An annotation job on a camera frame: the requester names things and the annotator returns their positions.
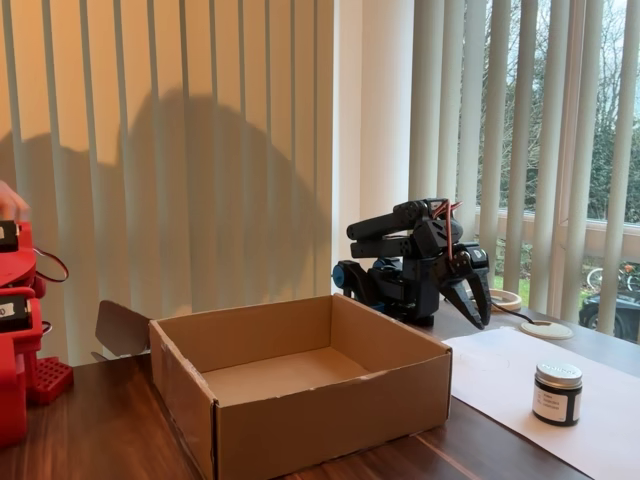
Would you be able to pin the white paper sheet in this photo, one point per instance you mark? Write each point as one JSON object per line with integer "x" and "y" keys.
{"x": 490, "y": 380}

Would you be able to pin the brown cardboard box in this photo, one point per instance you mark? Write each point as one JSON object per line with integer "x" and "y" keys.
{"x": 325, "y": 430}

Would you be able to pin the masking tape roll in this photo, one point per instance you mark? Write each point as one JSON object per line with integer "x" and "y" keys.
{"x": 512, "y": 304}

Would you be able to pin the dark parked car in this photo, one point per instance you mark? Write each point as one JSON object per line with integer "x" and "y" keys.
{"x": 592, "y": 310}

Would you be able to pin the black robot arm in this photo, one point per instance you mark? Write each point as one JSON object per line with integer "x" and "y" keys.
{"x": 390, "y": 227}

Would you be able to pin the black and blue table clamp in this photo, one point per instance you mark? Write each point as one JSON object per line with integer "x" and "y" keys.
{"x": 357, "y": 280}

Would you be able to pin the red robot arm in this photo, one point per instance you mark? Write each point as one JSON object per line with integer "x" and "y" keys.
{"x": 15, "y": 350}

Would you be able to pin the person's hand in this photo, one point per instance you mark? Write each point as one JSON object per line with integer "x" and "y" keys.
{"x": 10, "y": 202}

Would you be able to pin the glass jar with metal lid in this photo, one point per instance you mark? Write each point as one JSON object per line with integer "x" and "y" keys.
{"x": 555, "y": 400}

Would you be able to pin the parked bicycle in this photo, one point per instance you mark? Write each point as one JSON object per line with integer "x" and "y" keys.
{"x": 629, "y": 274}

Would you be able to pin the white vertical window blinds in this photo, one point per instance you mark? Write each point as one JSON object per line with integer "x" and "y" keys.
{"x": 200, "y": 100}
{"x": 545, "y": 150}

